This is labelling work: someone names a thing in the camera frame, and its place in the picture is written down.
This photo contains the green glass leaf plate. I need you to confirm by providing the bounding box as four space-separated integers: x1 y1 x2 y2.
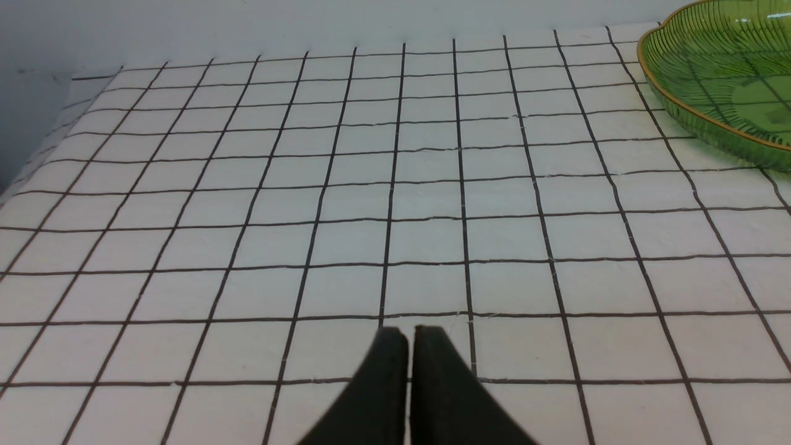
637 1 790 172

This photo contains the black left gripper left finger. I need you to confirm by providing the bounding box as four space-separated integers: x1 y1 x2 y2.
299 327 409 444

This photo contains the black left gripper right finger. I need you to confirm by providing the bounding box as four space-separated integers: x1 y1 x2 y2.
410 326 536 444

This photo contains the white checkered tablecloth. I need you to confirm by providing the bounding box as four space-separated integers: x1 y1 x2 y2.
1 23 790 444

